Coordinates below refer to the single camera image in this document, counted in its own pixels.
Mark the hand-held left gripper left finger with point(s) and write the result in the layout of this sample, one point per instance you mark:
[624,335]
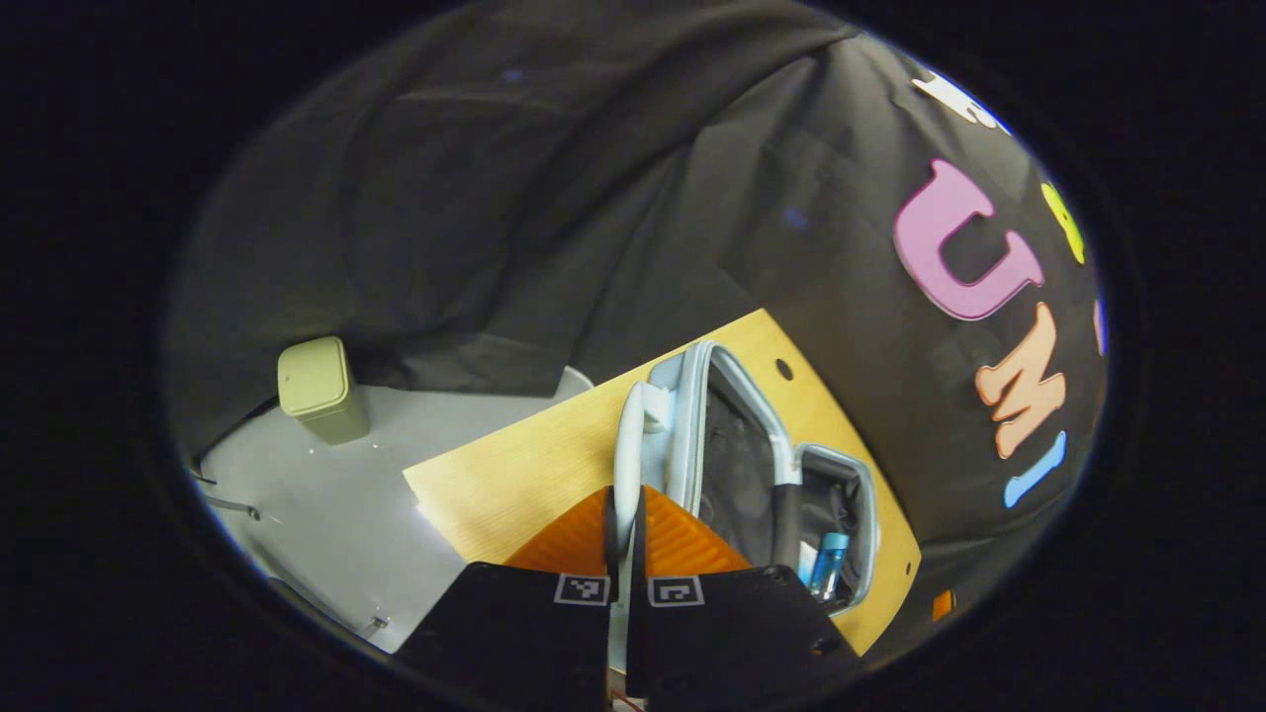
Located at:
[609,554]

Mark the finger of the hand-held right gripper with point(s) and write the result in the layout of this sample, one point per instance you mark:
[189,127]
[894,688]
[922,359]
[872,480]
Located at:
[944,605]

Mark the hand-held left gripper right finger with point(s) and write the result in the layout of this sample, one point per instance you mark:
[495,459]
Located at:
[638,554]

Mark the blue cap skincare bottle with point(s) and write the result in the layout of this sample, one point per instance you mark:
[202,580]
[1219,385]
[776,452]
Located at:
[829,569]

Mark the white suitcase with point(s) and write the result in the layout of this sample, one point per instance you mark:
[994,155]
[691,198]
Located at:
[682,435]

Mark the translucent blue skincare tube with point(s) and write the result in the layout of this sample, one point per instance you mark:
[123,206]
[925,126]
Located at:
[806,566]

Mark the pale green trash bin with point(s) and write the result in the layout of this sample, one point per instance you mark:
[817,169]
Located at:
[316,391]

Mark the black backdrop cloth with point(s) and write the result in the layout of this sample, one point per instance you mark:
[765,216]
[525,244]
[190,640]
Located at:
[495,198]

